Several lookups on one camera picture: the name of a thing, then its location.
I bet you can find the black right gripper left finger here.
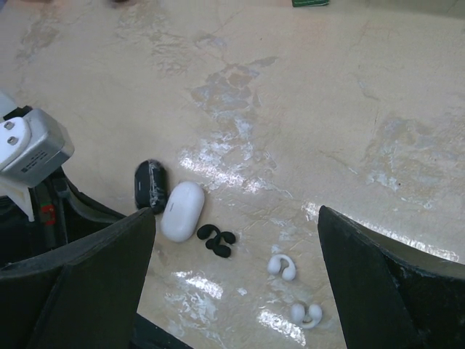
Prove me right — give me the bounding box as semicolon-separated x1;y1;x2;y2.
1;209;155;348

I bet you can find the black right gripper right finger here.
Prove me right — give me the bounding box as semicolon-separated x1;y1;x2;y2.
318;206;464;348

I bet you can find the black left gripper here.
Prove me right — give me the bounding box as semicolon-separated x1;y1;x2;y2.
1;169;125;269

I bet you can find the black earbud charging case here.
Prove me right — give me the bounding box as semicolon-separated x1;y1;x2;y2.
134;159;169;215

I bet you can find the white earbud charging case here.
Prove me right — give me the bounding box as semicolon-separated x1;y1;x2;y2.
160;181;205;243

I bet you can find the white earbud far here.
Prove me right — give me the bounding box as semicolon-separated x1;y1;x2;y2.
291;303;323;329

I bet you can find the white earbud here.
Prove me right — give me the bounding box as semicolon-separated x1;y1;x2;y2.
267;254;296;281
291;303;323;329

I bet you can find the white earbud near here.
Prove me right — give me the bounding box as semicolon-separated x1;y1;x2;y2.
267;254;296;281

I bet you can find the green object at table edge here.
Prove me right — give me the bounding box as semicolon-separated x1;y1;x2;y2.
291;0;329;7

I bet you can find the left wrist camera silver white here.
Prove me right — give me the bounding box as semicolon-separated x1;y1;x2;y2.
1;93;75;222

